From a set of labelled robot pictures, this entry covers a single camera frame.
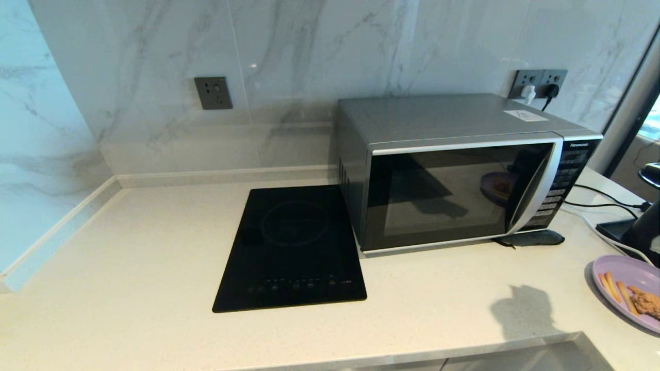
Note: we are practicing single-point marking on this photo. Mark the purple plate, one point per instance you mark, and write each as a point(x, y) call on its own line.
point(613, 265)

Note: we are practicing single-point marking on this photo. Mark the silver microwave oven body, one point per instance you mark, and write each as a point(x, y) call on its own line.
point(438, 114)

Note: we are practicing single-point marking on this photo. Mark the black induction cooktop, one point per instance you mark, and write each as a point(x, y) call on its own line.
point(294, 247)

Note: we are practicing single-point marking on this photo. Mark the white sticker label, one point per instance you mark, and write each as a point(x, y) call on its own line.
point(526, 115)

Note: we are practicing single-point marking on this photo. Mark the dark oval pad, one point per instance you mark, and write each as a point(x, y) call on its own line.
point(536, 238)

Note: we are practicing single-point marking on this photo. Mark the white power plug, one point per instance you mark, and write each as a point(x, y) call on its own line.
point(528, 94)

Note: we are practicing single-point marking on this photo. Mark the black power plug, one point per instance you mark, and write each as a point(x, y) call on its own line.
point(550, 91)

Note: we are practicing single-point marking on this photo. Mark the black round background object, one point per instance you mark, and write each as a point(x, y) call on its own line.
point(650, 176)

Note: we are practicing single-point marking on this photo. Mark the fried food pieces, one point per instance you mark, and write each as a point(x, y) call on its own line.
point(648, 304)

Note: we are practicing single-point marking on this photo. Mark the grey single wall socket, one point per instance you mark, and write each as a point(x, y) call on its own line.
point(213, 93)

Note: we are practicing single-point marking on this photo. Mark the dark double wall socket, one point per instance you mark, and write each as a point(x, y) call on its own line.
point(539, 77)

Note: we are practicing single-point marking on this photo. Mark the black metal door frame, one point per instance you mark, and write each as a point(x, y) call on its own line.
point(622, 154)

